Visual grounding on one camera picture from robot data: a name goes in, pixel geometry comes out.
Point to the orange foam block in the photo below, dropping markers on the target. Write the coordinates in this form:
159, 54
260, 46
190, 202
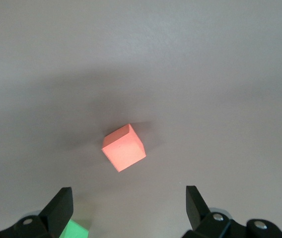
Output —
123, 148

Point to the table cover mat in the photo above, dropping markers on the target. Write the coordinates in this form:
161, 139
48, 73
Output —
205, 74

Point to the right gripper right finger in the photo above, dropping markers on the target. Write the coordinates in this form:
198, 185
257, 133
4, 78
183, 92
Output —
205, 223

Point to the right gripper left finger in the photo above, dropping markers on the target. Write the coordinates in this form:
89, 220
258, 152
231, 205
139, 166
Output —
54, 215

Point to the green foam block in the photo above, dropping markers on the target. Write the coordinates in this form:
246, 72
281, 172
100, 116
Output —
77, 229

